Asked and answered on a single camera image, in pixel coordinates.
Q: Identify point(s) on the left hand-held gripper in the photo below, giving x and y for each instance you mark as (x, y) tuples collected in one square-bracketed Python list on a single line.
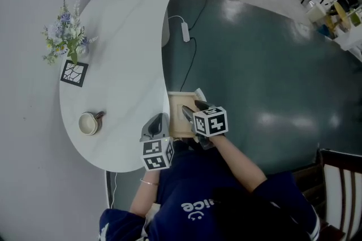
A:
[(158, 153)]

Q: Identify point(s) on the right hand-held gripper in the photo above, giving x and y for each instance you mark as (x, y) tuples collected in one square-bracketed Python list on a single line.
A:
[(216, 122)]

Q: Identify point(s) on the person's left forearm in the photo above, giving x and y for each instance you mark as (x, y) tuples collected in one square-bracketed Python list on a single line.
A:
[(144, 194)]

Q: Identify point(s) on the person's right forearm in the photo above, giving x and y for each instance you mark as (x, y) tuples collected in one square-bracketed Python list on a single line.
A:
[(237, 163)]

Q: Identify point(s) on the white desk leg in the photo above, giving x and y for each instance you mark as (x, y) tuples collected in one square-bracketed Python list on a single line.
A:
[(165, 27)]

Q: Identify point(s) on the white desk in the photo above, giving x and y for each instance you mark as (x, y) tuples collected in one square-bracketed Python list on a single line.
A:
[(127, 36)]

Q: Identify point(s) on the navy blue shirt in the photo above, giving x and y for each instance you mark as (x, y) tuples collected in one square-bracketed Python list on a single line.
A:
[(198, 177)]

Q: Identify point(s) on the white power strip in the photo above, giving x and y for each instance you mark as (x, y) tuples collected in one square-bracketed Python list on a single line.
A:
[(185, 32)]

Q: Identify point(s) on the black white patterned square vase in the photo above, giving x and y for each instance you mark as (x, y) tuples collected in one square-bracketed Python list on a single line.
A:
[(74, 73)]

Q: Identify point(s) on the artificial flower bouquet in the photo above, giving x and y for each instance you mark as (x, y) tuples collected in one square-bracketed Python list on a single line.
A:
[(68, 33)]

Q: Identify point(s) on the white bin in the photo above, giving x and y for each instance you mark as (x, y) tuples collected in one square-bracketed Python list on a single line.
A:
[(316, 13)]

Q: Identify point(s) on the brown chair white cushion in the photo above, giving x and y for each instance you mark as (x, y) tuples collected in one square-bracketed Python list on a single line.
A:
[(333, 191)]

